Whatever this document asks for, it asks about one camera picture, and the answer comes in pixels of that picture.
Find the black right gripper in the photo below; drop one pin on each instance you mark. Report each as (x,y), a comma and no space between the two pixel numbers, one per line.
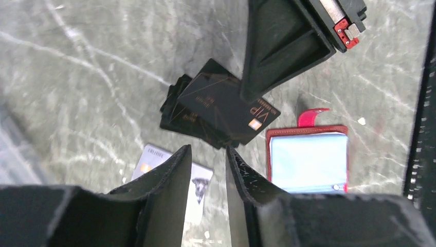
(286,38)

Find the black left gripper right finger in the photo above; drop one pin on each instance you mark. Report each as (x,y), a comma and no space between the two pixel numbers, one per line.
(262,214)

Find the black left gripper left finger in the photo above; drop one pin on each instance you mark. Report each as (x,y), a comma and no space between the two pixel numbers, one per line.
(148,211)

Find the red leather card holder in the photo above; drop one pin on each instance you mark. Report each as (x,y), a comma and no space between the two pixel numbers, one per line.
(308,158)

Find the single black VIP card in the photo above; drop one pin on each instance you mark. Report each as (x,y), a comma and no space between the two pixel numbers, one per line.
(213,94)

